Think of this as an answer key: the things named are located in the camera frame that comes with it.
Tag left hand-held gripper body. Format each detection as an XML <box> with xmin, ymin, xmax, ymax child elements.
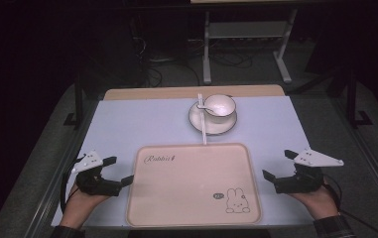
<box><xmin>70</xmin><ymin>150</ymin><xmax>123</xmax><ymax>197</ymax></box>

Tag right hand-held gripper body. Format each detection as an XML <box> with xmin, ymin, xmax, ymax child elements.
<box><xmin>274</xmin><ymin>148</ymin><xmax>345</xmax><ymax>194</ymax></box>

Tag person's left hand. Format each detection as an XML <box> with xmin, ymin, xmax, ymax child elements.
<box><xmin>60</xmin><ymin>183</ymin><xmax>111</xmax><ymax>229</ymax></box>

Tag person's right hand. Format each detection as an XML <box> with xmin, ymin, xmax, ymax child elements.
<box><xmin>289</xmin><ymin>178</ymin><xmax>340</xmax><ymax>221</ymax></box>

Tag pale table mat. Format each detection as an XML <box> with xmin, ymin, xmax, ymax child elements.
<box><xmin>51</xmin><ymin>96</ymin><xmax>314</xmax><ymax>228</ymax></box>

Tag pink rabbit print tray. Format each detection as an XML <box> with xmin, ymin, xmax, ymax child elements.
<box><xmin>125</xmin><ymin>142</ymin><xmax>263</xmax><ymax>228</ymax></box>

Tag black metal stand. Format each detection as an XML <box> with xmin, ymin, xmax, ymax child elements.
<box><xmin>63</xmin><ymin>73</ymin><xmax>85</xmax><ymax>129</ymax></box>
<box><xmin>345</xmin><ymin>67</ymin><xmax>373</xmax><ymax>129</ymax></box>

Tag white plate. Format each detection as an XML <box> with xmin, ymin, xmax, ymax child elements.
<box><xmin>188</xmin><ymin>100</ymin><xmax>238</xmax><ymax>136</ymax></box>

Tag white bowl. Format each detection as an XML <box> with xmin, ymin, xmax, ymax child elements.
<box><xmin>203</xmin><ymin>94</ymin><xmax>237</xmax><ymax>124</ymax></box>

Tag white spoon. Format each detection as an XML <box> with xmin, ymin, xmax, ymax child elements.
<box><xmin>195</xmin><ymin>102</ymin><xmax>218</xmax><ymax>115</ymax></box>

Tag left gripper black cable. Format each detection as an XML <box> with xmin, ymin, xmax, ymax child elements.
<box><xmin>60</xmin><ymin>158</ymin><xmax>82</xmax><ymax>214</ymax></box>

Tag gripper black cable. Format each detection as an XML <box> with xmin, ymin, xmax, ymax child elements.
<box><xmin>323</xmin><ymin>174</ymin><xmax>378</xmax><ymax>238</ymax></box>
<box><xmin>60</xmin><ymin>158</ymin><xmax>82</xmax><ymax>214</ymax></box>

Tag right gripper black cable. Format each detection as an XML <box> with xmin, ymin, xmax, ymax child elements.
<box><xmin>323</xmin><ymin>174</ymin><xmax>378</xmax><ymax>238</ymax></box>

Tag black floor cables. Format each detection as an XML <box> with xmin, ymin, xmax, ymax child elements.
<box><xmin>128</xmin><ymin>18</ymin><xmax>255</xmax><ymax>87</ymax></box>

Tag white metal table frame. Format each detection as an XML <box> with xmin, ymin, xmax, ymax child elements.
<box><xmin>201</xmin><ymin>9</ymin><xmax>299</xmax><ymax>85</ymax></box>

